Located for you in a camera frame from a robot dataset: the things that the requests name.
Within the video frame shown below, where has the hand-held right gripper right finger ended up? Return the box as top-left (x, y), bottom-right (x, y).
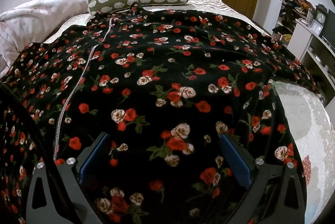
top-left (218, 132), bottom-right (307, 224)

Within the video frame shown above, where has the black television screen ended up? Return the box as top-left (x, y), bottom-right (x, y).
top-left (321, 10), bottom-right (335, 44)

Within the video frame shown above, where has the cluttered shoe rack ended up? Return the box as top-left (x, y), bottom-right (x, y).
top-left (272, 0), bottom-right (316, 48)

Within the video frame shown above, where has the patchwork bedspread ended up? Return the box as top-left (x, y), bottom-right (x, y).
top-left (43, 0), bottom-right (335, 224)

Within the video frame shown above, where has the small picture frame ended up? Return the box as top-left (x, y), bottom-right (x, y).
top-left (311, 23), bottom-right (323, 36)

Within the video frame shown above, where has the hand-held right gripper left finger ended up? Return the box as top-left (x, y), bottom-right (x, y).
top-left (26, 132), bottom-right (112, 224)

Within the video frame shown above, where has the black floral robe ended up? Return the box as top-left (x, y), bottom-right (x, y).
top-left (0, 3), bottom-right (325, 224)

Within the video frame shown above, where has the dark mantel clock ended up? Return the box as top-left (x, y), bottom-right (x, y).
top-left (315, 4), bottom-right (328, 24)

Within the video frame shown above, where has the white shelf unit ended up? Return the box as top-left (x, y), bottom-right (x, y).
top-left (272, 0), bottom-right (335, 109)

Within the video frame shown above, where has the pink quilted comforter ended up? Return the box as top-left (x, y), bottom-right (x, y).
top-left (0, 0), bottom-right (118, 75)

